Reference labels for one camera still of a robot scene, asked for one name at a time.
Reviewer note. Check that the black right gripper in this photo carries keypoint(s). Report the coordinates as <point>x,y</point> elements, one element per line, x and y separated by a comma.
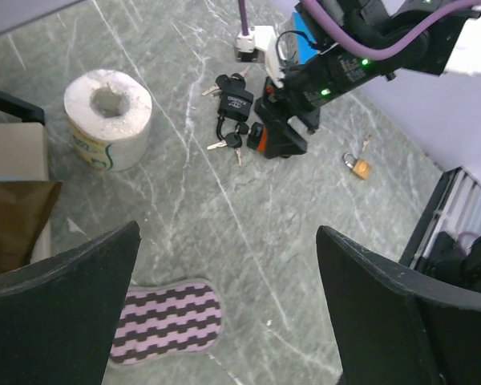
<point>305,89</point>

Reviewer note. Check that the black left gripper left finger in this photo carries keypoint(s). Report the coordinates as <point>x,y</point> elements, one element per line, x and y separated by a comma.
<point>58,316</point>

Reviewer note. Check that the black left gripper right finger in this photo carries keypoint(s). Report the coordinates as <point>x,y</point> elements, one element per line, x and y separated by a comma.
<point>394,325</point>

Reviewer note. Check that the orange black padlock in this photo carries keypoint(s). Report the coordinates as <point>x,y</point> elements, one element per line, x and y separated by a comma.
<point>257,137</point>

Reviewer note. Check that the black headed keys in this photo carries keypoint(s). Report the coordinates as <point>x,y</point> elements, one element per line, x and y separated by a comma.
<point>233,140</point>

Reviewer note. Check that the black padlock with keys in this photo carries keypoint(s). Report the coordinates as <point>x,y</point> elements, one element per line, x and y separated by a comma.
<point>235,100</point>

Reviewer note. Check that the brass padlock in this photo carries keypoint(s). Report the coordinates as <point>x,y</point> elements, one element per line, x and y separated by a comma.
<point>357,165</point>

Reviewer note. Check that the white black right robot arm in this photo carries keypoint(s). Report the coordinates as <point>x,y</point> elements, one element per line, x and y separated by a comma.
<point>354,42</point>

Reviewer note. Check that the blue silver box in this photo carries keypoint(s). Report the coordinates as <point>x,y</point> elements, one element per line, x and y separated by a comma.
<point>293,44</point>

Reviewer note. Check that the pink striped sponge pad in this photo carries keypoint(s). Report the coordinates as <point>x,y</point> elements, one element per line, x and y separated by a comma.
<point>181,318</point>

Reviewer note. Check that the brown pouch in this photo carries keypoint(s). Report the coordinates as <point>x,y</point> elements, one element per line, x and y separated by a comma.
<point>25,208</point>

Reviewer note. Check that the white toilet paper roll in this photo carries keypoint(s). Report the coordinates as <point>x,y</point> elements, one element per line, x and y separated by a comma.
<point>109,116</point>

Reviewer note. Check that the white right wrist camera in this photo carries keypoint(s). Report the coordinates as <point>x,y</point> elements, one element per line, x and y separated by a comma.
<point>258,45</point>

